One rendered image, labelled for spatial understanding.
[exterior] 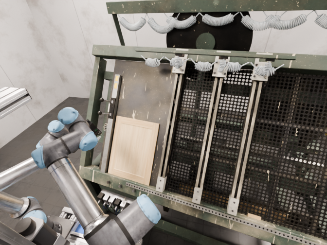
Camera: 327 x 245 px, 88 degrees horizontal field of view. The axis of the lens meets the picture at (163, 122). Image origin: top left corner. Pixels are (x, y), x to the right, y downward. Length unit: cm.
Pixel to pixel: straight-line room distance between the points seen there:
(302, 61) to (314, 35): 242
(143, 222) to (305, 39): 366
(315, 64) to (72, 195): 151
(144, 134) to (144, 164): 27
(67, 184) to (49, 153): 13
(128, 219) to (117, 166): 109
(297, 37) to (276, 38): 31
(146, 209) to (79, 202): 23
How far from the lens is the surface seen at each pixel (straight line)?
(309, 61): 149
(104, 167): 178
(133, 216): 68
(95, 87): 181
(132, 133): 160
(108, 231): 68
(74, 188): 69
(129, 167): 166
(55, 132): 118
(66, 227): 149
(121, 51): 168
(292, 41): 379
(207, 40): 179
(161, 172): 151
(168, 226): 222
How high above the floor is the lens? 227
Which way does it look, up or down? 38 degrees down
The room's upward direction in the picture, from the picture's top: 4 degrees counter-clockwise
